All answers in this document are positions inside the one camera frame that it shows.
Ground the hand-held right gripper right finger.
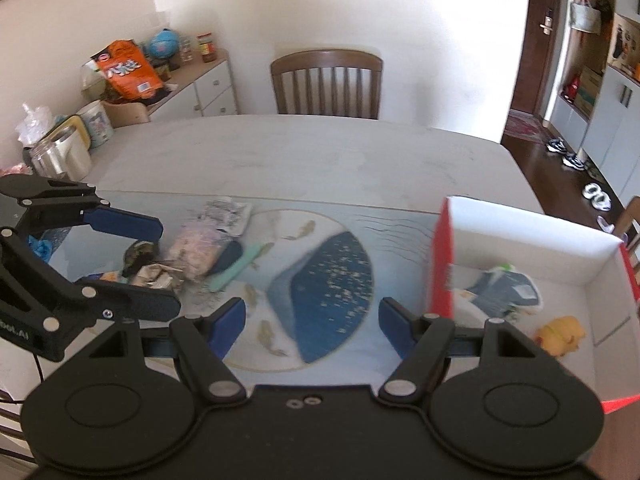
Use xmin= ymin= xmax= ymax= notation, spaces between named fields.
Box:
xmin=378 ymin=297 xmax=583 ymax=403

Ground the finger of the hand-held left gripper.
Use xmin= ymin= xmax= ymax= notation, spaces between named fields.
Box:
xmin=0 ymin=175 xmax=164 ymax=244
xmin=0 ymin=230 xmax=182 ymax=330

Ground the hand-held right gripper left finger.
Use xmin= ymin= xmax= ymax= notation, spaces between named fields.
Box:
xmin=47 ymin=297 xmax=247 ymax=403

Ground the silver foil wrapper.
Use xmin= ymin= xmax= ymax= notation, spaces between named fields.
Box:
xmin=131 ymin=262 xmax=186 ymax=291

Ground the mint green stick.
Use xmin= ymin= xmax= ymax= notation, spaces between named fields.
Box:
xmin=207 ymin=242 xmax=266 ymax=293

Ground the dark cloth bundle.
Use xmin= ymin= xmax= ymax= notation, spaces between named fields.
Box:
xmin=207 ymin=240 xmax=246 ymax=276

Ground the white printed packet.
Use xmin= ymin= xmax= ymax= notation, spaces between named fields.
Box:
xmin=197 ymin=199 xmax=253 ymax=235

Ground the white and grey pouch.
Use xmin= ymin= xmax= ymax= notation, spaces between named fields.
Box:
xmin=459 ymin=264 xmax=545 ymax=318

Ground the red cardboard box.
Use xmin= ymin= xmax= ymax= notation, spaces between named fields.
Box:
xmin=427 ymin=195 xmax=640 ymax=416

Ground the yellow duck toy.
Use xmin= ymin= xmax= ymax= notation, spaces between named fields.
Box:
xmin=534 ymin=316 xmax=587 ymax=357

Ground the white marble desktop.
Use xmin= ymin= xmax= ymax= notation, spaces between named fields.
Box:
xmin=0 ymin=114 xmax=546 ymax=461

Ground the blue printed table mat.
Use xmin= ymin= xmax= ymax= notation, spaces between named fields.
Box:
xmin=30 ymin=190 xmax=446 ymax=373

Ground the blue crumpled wrapper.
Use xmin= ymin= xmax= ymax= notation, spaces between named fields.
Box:
xmin=27 ymin=239 xmax=66 ymax=263

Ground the patterned cup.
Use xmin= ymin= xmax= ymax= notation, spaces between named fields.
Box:
xmin=76 ymin=100 xmax=115 ymax=150

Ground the clear plastic bag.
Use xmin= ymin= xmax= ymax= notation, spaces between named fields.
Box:
xmin=15 ymin=102 xmax=56 ymax=148

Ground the glass bowl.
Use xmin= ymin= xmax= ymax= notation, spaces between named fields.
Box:
xmin=80 ymin=57 xmax=113 ymax=103

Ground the orange snack bag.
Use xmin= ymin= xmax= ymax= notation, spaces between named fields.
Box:
xmin=95 ymin=39 xmax=166 ymax=101

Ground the white sideboard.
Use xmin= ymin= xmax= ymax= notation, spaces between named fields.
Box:
xmin=102 ymin=49 xmax=240 ymax=128

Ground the blue globe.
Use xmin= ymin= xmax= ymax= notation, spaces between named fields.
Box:
xmin=149 ymin=29 xmax=181 ymax=72

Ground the red-lidded jar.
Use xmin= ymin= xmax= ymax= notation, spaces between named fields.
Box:
xmin=196 ymin=32 xmax=217 ymax=64

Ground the patterned door rug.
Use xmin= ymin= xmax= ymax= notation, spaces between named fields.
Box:
xmin=502 ymin=114 xmax=546 ymax=140

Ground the dark wooden chair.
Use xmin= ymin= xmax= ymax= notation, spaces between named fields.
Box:
xmin=612 ymin=195 xmax=640 ymax=256
xmin=270 ymin=50 xmax=385 ymax=121

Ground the dark brown door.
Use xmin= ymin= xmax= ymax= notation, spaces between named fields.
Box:
xmin=510 ymin=0 xmax=571 ymax=126

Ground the grey two-door cabinet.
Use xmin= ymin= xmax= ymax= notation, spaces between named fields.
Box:
xmin=582 ymin=65 xmax=640 ymax=201

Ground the brown cardboard carton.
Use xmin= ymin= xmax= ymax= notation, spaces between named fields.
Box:
xmin=575 ymin=67 xmax=603 ymax=116

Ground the hanging grey tote bag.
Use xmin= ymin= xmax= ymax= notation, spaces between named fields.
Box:
xmin=570 ymin=0 xmax=603 ymax=35

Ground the black cable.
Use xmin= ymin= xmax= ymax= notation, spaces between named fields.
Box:
xmin=0 ymin=355 xmax=43 ymax=461

